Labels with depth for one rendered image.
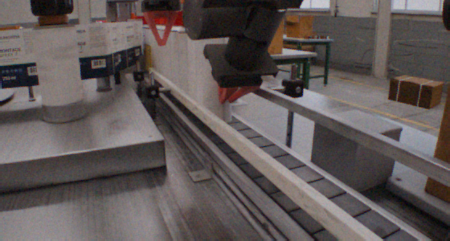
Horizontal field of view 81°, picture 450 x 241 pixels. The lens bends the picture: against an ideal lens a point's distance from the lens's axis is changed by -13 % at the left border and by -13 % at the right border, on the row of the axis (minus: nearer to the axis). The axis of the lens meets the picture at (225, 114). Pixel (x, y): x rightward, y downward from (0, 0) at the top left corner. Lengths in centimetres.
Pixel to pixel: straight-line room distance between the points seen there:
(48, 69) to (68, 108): 9
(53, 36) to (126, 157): 27
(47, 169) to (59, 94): 18
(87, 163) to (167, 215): 16
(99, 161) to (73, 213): 10
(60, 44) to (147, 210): 35
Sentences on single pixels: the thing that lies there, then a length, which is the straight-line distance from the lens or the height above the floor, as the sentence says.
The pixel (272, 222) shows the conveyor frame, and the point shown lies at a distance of 34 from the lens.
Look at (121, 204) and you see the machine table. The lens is 43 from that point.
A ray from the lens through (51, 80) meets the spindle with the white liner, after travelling 62.
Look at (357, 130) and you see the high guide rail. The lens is 32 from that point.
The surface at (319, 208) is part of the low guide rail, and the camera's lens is 28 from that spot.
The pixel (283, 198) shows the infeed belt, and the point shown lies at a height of 88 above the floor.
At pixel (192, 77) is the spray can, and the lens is 61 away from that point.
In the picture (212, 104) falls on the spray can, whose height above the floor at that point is 92.
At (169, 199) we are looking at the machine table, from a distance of 43.
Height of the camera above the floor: 107
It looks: 18 degrees down
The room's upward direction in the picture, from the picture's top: straight up
